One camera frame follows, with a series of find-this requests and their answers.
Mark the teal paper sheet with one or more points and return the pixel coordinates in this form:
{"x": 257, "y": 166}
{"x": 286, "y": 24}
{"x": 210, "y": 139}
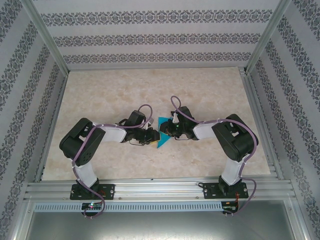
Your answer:
{"x": 162, "y": 142}

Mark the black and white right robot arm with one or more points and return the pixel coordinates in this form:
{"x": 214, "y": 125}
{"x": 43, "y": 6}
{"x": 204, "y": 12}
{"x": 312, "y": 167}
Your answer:
{"x": 235, "y": 140}

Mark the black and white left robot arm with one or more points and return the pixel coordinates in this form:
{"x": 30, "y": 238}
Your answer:
{"x": 80, "y": 142}

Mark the grey sheet metal tray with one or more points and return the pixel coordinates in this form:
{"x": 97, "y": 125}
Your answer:
{"x": 160, "y": 227}

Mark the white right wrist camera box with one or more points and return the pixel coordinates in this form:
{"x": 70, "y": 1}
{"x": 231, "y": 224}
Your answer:
{"x": 175, "y": 117}

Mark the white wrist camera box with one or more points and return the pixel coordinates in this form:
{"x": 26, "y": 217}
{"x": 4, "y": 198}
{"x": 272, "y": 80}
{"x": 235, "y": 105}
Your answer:
{"x": 175, "y": 117}
{"x": 150, "y": 122}

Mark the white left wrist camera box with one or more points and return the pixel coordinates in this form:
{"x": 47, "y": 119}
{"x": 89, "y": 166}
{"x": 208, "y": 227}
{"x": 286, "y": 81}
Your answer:
{"x": 150, "y": 122}

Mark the aluminium mounting rail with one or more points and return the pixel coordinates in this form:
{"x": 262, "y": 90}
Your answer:
{"x": 160, "y": 190}

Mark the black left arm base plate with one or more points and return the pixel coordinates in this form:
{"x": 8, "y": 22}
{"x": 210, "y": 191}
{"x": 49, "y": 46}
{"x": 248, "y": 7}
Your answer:
{"x": 108, "y": 191}

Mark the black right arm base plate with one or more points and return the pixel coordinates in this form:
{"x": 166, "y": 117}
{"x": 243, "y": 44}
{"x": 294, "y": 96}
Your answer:
{"x": 210, "y": 191}

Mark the aluminium side rail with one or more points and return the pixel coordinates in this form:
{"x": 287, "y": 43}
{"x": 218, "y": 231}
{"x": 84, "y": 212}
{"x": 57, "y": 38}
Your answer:
{"x": 52, "y": 125}
{"x": 261, "y": 125}

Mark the aluminium frame post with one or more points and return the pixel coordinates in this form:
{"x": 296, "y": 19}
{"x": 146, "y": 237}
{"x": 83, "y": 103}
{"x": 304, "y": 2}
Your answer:
{"x": 268, "y": 35}
{"x": 45, "y": 35}

